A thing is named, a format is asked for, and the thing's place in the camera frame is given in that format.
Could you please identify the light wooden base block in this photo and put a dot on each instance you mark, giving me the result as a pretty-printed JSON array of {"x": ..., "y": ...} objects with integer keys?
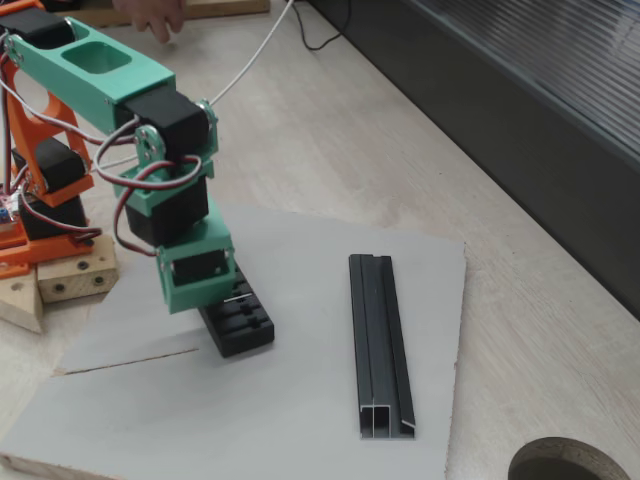
[{"x": 75, "y": 275}]

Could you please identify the bare human hand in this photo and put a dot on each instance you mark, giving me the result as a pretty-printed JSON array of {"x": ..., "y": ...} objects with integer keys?
[{"x": 155, "y": 17}]

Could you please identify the grey laminated wood board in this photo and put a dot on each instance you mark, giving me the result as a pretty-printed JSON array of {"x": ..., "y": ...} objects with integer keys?
[{"x": 250, "y": 410}]

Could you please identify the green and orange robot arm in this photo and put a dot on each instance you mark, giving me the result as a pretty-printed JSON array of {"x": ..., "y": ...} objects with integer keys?
[{"x": 100, "y": 85}]

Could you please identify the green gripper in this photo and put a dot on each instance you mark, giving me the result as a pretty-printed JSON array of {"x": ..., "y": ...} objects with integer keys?
[{"x": 196, "y": 286}]

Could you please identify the dark aluminium profile rail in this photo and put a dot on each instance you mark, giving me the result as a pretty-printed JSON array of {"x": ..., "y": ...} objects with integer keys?
[{"x": 380, "y": 350}]

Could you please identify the black slotted holder block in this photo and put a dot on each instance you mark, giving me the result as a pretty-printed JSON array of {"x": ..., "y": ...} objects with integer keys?
[{"x": 245, "y": 335}]

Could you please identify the beige triangular wooden block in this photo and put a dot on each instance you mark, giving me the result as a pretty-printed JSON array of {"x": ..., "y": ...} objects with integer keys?
[{"x": 22, "y": 305}]

